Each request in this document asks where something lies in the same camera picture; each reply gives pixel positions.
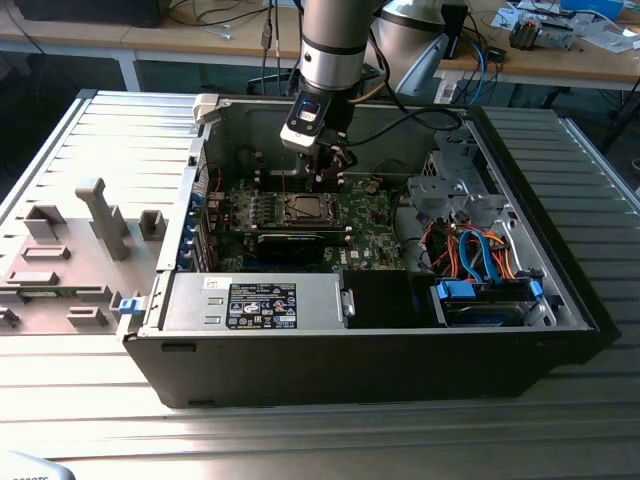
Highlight metal CPU socket cover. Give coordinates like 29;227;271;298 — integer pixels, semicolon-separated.
285;192;341;224

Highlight silver CPU with green edge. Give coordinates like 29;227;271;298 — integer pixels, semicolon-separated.
294;195;327;219

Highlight CPU socket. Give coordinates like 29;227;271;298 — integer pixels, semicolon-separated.
281;191;345;226

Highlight black CPU cooler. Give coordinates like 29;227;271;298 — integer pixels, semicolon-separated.
508;13;545;51

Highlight green motherboard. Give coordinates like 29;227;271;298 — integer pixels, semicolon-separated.
203;172;409;274

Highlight black graphics card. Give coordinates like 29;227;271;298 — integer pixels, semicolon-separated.
243;230;327;264

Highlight silver metal drive cage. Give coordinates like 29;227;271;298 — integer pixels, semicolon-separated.
405;123;507;229

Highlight beige case latch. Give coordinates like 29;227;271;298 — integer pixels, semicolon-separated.
192;93;222;126

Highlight silver power supply with label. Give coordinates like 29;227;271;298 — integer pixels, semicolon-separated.
159;272;357;334

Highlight black upright box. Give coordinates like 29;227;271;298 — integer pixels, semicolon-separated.
442;3;470;61

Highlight black PC case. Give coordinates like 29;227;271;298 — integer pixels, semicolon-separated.
115;92;621;410

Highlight hard disk in blue carrier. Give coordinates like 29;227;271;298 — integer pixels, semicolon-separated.
429;277;545;330

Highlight wooden desk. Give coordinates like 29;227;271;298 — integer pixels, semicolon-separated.
0;0;309;94
434;0;640;94

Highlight grey parts rack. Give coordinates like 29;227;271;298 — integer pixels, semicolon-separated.
0;177;169;337

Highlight silver metal part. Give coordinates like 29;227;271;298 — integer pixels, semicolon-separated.
542;19;576;51

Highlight large black box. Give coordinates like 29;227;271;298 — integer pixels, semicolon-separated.
13;0;169;30

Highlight blue box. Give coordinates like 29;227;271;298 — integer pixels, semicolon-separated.
559;0;625;20

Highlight pale grey rounded device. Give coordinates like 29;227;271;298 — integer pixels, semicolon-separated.
0;449;77;480

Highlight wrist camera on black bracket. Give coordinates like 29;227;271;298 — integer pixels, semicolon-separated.
278;91;335;153

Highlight black camera cable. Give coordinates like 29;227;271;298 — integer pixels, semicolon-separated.
344;107;464;149

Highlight black USB cable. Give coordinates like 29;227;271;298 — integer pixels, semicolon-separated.
260;0;281;96

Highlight blue flat data wire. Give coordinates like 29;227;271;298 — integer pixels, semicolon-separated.
457;228;500;286

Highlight orange wire bundle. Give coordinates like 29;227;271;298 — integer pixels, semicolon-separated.
427;227;519;282

